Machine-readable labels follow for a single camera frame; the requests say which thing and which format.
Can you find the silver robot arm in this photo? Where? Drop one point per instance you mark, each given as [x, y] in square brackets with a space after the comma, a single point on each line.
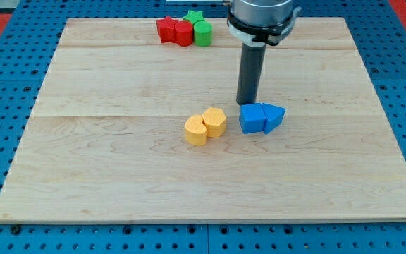
[260, 22]

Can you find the yellow heart block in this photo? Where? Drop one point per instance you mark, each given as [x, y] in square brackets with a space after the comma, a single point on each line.
[195, 130]

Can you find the yellow hexagon block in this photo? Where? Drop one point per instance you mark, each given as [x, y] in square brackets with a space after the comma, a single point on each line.
[215, 122]

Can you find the blue cube block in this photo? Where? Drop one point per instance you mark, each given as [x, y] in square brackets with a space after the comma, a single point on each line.
[252, 118]

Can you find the blue triangle block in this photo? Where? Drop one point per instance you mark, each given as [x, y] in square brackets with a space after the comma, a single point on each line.
[274, 116]

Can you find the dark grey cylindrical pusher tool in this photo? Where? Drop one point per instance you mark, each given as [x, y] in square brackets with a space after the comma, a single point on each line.
[251, 62]

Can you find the green cylinder block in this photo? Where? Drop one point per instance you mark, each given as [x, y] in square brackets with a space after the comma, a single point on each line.
[203, 33]

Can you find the wooden board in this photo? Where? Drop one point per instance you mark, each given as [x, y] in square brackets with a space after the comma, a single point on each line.
[129, 130]

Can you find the red cylinder block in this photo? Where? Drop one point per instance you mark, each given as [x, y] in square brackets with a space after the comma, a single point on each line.
[183, 33]

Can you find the red star block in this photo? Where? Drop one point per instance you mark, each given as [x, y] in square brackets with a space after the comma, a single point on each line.
[166, 29]

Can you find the green star block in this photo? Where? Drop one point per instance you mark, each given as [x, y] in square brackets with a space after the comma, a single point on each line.
[194, 16]

